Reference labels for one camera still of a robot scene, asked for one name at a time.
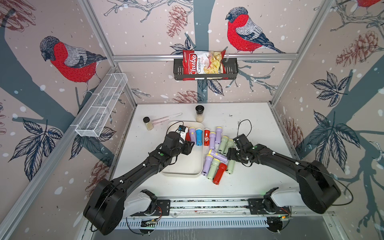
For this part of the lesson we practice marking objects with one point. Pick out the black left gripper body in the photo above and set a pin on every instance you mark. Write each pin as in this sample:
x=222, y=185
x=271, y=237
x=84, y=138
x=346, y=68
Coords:
x=187, y=149

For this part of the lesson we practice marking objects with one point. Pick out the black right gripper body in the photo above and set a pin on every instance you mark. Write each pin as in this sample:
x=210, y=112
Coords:
x=236, y=155

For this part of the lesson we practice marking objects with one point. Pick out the blue flashlight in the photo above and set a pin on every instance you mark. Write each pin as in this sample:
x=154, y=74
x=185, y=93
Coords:
x=199, y=136

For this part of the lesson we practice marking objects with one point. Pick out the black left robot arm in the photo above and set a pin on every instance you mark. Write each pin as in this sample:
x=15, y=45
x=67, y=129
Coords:
x=106, y=205

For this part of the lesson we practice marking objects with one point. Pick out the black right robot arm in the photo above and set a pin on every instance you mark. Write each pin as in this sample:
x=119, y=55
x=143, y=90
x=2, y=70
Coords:
x=317, y=189

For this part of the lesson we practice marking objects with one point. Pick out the green flashlight lower right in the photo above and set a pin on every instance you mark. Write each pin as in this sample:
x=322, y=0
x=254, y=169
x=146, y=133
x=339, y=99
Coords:
x=230, y=166

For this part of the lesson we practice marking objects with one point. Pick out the green flashlight right of pair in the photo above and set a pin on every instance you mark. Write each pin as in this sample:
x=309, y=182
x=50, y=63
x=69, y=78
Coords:
x=230, y=144

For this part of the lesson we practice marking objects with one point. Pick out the green flashlight of pair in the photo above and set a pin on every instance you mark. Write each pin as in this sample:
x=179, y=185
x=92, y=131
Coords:
x=230, y=144
x=223, y=144

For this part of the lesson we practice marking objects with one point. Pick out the green flashlight left of pair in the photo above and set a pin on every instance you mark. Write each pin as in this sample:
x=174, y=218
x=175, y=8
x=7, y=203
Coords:
x=223, y=144

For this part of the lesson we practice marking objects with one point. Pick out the purple flashlight lying across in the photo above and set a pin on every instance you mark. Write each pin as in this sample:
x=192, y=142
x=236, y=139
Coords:
x=218, y=156

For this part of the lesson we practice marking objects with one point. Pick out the red flashlight with white logo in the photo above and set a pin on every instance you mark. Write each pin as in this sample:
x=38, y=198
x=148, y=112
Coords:
x=207, y=137

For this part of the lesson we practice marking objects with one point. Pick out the purple flashlight beside red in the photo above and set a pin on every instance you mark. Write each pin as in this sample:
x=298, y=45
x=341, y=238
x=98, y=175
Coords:
x=212, y=140

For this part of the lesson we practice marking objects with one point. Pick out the tall purple flashlight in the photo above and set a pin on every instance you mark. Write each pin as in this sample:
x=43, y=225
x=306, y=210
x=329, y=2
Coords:
x=218, y=139

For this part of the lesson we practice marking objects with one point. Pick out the green flashlight lower left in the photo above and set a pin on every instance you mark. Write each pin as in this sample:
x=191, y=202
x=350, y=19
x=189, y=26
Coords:
x=213, y=169

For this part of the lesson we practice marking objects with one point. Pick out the black cap spice grinder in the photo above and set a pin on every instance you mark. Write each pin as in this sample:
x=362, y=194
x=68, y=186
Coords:
x=199, y=113

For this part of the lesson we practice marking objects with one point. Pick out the small black cap jar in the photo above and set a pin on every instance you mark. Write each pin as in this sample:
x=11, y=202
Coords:
x=148, y=123

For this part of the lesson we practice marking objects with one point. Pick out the red cassava chips bag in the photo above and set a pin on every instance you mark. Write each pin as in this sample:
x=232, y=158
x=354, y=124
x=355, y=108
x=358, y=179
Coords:
x=203, y=62

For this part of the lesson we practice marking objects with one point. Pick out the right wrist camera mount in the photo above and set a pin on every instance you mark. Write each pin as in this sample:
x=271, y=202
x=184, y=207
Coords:
x=243, y=143

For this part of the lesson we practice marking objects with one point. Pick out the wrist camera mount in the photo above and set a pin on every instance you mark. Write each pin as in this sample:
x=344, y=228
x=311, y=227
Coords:
x=182, y=130
x=243, y=143

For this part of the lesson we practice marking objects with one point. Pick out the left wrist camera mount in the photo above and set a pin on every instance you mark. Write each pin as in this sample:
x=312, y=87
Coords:
x=182, y=130

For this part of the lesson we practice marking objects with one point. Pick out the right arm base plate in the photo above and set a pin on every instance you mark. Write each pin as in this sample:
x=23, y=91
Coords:
x=266, y=207

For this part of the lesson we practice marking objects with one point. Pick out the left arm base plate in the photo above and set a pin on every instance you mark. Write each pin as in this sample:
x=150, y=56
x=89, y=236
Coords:
x=156, y=209

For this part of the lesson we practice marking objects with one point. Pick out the black wall basket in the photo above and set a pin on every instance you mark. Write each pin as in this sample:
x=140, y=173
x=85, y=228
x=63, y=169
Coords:
x=225, y=70

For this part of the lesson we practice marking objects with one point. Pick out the white wire mesh shelf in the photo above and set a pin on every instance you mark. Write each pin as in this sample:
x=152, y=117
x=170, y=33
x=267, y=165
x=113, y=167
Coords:
x=99, y=112

